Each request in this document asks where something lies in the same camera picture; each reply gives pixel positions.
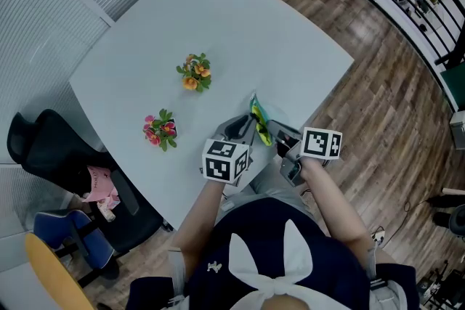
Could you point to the green panel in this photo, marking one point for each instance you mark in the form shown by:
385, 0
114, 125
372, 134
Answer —
454, 87

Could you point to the pink flower pot plant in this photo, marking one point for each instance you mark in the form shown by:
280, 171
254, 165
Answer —
160, 130

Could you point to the black office chair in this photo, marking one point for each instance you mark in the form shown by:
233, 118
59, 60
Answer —
51, 145

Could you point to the person's right forearm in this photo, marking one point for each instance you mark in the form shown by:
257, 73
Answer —
334, 203

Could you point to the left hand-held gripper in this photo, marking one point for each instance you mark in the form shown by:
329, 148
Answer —
225, 163

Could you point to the yellow round table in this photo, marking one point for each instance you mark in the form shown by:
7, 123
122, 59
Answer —
54, 276

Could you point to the person's left forearm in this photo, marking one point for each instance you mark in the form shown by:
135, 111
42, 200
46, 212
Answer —
198, 221

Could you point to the white bow headband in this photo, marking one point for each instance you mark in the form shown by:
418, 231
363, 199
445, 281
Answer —
294, 257

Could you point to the pink paper bag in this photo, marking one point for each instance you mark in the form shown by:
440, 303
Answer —
101, 183

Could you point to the white power strip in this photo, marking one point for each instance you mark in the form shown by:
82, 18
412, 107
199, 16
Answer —
378, 236

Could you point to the orange flower pot plant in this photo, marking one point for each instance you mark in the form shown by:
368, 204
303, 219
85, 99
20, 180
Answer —
196, 74

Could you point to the mint green pencil pouch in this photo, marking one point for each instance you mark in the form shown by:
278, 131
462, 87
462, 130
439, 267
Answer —
262, 109

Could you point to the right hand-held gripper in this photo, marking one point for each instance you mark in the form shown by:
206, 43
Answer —
321, 143

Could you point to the blue chair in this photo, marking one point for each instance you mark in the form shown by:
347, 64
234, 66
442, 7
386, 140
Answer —
61, 228

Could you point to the small printed packet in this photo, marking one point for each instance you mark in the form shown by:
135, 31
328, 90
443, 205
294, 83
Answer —
107, 211

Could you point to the black stool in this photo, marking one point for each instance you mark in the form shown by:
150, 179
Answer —
450, 214

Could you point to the pale wooden board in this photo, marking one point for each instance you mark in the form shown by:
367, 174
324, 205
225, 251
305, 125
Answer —
454, 191

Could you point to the person's navy cap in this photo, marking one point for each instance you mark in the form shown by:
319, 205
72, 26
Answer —
261, 228

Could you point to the person's grey trousers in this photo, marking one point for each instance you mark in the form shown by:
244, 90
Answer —
269, 185

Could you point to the white box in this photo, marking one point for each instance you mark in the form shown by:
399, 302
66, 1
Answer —
458, 130

